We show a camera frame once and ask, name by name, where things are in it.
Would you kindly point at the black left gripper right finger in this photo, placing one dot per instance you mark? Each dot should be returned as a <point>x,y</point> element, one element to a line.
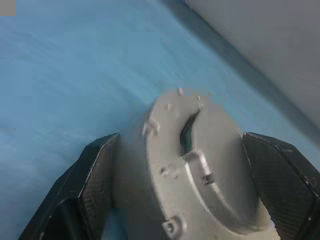
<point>287,190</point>

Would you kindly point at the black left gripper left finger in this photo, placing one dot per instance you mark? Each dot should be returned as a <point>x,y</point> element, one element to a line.
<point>75,200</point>

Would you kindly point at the motor stator housing copper windings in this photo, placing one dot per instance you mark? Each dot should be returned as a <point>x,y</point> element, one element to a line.
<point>153,155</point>

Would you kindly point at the blue plastic table sheet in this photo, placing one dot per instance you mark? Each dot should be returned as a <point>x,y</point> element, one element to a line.
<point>75,75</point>

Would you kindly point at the white foam backdrop sheet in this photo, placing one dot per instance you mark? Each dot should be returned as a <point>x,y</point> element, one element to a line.
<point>275,50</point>

